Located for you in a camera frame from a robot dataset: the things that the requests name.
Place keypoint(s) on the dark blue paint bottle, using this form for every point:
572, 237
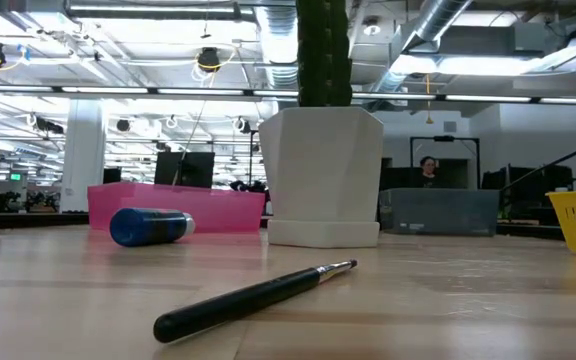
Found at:
143, 227

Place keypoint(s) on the white hexagonal plant pot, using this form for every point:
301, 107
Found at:
320, 175

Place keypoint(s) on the red translucent plastic bin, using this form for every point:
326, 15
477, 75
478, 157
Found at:
218, 210

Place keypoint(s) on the black desk monitor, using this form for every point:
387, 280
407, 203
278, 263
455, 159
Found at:
185, 170

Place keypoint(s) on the black paintbrush silver ferrule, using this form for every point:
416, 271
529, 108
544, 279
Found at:
243, 302

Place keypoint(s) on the green cactus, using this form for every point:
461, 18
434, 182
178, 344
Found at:
323, 50

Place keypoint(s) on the person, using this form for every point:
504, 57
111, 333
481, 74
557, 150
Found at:
428, 172

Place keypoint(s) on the grey plastic bin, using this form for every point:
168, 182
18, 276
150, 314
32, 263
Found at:
438, 212

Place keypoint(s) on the white square pillar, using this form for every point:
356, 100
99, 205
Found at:
83, 155

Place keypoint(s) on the black rig frame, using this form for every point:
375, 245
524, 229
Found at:
478, 160

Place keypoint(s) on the silver ventilation duct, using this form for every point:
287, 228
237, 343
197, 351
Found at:
433, 20

